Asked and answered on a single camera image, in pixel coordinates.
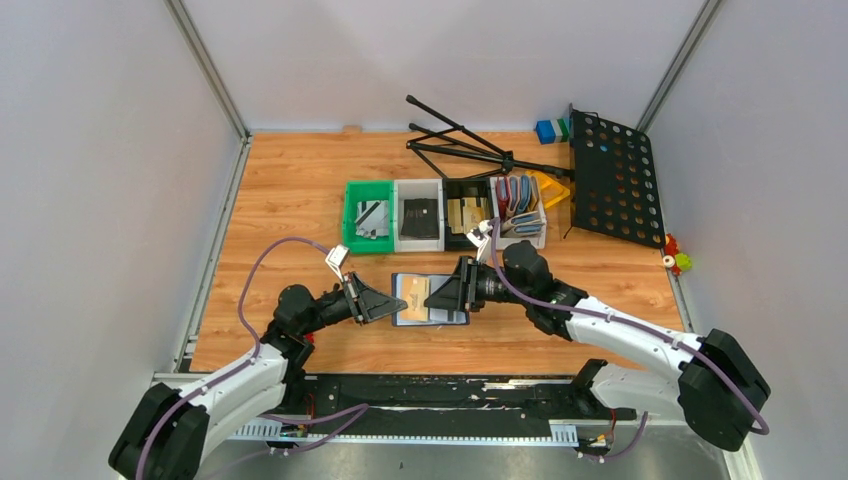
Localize silver cards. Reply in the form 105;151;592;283
354;200;390;240

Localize white bin with card holders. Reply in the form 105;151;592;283
489;174;548;250

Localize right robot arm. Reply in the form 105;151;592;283
423;241;771;451

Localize colourful small toy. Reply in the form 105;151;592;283
662;234;693;276

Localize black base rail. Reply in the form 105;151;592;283
271;374;637;438

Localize gold cards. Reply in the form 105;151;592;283
447;197;490;235

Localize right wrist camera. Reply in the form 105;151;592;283
466;220;496;264

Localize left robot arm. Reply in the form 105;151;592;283
108;272;408;479

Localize green bin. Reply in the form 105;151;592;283
342;180;395;254

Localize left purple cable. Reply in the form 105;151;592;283
134;237;369;480

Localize black perforated stand plate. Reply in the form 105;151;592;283
569;108;666;249

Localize white bin with black cards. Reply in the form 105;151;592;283
393;179;445;253

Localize purple cable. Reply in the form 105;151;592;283
488;217;772;463
134;237;369;480

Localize yellow triangle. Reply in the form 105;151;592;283
526;171;571;210

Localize black cards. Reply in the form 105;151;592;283
400;198;439;240

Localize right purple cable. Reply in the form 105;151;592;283
488;217;772;463

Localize black music stand tripod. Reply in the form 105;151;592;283
405;94;575;179

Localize blue card holder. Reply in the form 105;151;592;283
391;273;470;327

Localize blue green white blocks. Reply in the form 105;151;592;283
534;118;572;145

